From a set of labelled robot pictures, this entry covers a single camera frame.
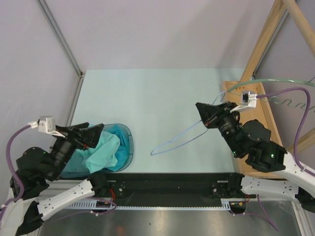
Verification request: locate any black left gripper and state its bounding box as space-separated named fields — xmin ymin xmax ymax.
xmin=49 ymin=121 xmax=105 ymax=178

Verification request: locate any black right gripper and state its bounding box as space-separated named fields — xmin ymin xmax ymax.
xmin=194 ymin=101 xmax=241 ymax=156

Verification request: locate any light blue wire hanger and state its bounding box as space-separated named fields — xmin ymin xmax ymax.
xmin=150 ymin=91 xmax=227 ymax=157

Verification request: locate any mint green t shirt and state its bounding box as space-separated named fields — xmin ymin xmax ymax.
xmin=83 ymin=125 xmax=121 ymax=173

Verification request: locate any blue mesh t shirt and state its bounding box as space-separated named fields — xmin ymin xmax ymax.
xmin=104 ymin=123 xmax=134 ymax=173

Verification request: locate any translucent green plastic hanger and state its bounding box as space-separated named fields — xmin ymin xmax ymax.
xmin=227 ymin=77 xmax=315 ymax=111

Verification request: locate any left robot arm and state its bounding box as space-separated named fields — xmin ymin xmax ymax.
xmin=0 ymin=117 xmax=109 ymax=236

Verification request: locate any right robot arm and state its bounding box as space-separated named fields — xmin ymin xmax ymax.
xmin=196 ymin=102 xmax=315 ymax=212

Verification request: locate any teal transparent plastic bin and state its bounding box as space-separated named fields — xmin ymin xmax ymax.
xmin=61 ymin=124 xmax=134 ymax=178

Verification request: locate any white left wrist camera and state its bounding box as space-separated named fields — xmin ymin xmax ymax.
xmin=28 ymin=116 xmax=65 ymax=138

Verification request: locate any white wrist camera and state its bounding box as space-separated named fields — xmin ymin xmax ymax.
xmin=28 ymin=116 xmax=65 ymax=138
xmin=230 ymin=90 xmax=257 ymax=113

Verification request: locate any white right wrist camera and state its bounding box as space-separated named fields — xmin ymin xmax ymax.
xmin=230 ymin=90 xmax=257 ymax=113

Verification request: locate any wooden clothes rack frame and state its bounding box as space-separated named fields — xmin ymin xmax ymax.
xmin=221 ymin=0 xmax=315 ymax=179

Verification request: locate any white cable duct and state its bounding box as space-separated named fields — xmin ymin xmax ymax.
xmin=65 ymin=199 xmax=231 ymax=211

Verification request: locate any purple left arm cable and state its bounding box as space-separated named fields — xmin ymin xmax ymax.
xmin=0 ymin=124 xmax=32 ymax=217

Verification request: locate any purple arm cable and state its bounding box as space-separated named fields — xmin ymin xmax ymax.
xmin=0 ymin=124 xmax=32 ymax=217
xmin=255 ymin=86 xmax=315 ymax=173

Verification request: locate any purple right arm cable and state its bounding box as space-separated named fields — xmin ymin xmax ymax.
xmin=255 ymin=86 xmax=315 ymax=173

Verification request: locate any aluminium frame post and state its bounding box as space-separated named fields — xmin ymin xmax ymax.
xmin=36 ymin=0 xmax=83 ymax=78

